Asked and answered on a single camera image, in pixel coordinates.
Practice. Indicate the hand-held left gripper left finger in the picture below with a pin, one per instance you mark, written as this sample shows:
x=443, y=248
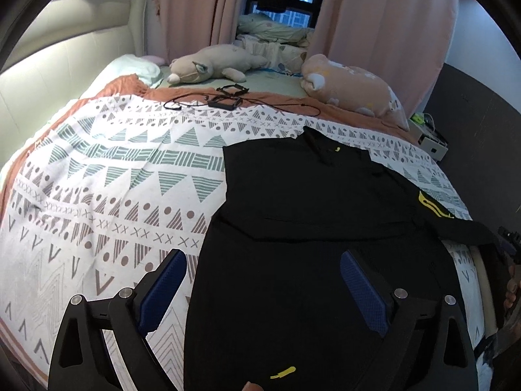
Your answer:
x=165, y=281

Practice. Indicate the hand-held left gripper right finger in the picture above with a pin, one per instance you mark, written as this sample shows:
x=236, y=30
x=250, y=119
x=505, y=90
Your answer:
x=362, y=289

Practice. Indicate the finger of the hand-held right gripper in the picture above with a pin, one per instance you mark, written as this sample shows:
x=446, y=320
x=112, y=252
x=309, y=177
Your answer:
x=509, y=242

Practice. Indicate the black garment with yellow print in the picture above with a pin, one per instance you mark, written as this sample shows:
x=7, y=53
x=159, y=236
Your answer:
x=309, y=232

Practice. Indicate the person's right hand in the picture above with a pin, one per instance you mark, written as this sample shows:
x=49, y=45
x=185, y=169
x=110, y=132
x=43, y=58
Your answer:
x=512, y=295

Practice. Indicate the beige tube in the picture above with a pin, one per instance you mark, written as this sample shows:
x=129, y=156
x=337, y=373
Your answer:
x=486, y=289

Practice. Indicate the white triangle patterned blanket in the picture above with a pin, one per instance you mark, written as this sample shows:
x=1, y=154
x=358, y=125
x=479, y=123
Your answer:
x=101, y=183

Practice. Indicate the white bedside box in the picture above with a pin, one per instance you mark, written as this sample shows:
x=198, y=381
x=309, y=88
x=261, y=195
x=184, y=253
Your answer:
x=431, y=144

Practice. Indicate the yellow-green small item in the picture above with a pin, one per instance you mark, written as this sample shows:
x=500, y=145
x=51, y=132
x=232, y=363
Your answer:
x=416, y=119

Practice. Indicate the peach plush pillow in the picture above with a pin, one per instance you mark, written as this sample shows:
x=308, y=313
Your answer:
x=350, y=83

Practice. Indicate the white pillow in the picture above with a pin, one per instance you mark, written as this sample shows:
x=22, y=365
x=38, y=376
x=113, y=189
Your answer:
x=130, y=67

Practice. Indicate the pale green bed sheet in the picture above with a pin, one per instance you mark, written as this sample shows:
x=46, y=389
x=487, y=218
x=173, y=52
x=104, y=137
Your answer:
x=260, y=83

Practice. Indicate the beige plush animal toy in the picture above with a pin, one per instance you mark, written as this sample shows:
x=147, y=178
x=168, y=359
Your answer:
x=211, y=63

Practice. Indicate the cream padded headboard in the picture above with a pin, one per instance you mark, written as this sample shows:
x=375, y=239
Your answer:
x=61, y=61

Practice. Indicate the pink curtain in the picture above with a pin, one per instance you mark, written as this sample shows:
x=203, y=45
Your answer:
x=199, y=8
x=378, y=20

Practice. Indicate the pile of pale bedding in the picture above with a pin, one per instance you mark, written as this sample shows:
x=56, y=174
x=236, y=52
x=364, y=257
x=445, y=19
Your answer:
x=272, y=36

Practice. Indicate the black plastic frame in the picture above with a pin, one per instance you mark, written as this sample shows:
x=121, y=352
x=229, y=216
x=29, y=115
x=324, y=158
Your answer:
x=234, y=88

